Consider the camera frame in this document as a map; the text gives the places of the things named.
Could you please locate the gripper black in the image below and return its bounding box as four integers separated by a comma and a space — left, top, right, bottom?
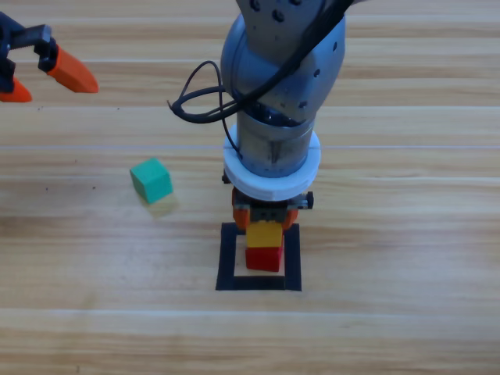
221, 173, 315, 236
0, 10, 100, 104

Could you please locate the yellow wooden cube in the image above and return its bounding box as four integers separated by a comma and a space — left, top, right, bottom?
245, 221, 284, 250

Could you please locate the black tape square outline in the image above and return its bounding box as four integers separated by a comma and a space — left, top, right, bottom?
215, 222, 303, 292

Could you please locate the arm thick black cable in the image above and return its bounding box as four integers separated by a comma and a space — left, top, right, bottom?
166, 0, 355, 125

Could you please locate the red wooden cube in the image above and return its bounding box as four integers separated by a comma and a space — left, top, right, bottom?
245, 245, 284, 273

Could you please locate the green wooden cube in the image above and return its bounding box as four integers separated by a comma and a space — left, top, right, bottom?
129, 157, 174, 205

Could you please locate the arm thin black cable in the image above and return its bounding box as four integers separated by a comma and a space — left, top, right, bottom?
185, 60, 244, 161

